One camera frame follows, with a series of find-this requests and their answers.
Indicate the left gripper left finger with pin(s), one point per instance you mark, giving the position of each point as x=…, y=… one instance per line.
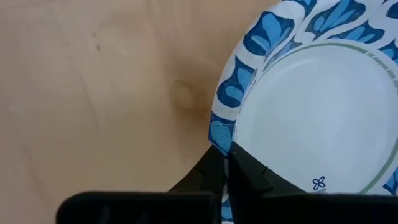
x=205, y=177

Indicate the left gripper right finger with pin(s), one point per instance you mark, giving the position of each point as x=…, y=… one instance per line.
x=248, y=177

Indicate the blue patterned paper bowl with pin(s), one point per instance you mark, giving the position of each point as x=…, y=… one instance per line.
x=311, y=109

